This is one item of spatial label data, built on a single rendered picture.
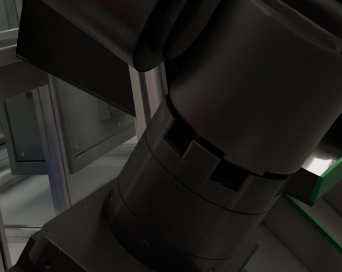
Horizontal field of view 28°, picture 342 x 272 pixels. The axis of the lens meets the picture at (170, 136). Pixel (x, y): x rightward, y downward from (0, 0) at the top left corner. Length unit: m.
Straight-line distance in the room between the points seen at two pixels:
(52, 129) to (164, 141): 1.10
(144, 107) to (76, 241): 0.24
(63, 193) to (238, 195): 1.14
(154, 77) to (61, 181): 0.91
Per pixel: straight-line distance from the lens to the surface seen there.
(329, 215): 0.77
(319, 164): 0.53
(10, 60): 0.62
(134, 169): 0.25
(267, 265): 0.61
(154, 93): 0.47
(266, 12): 0.22
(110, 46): 0.25
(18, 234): 1.47
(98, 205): 0.27
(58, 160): 1.35
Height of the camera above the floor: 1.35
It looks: 13 degrees down
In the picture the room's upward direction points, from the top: 8 degrees counter-clockwise
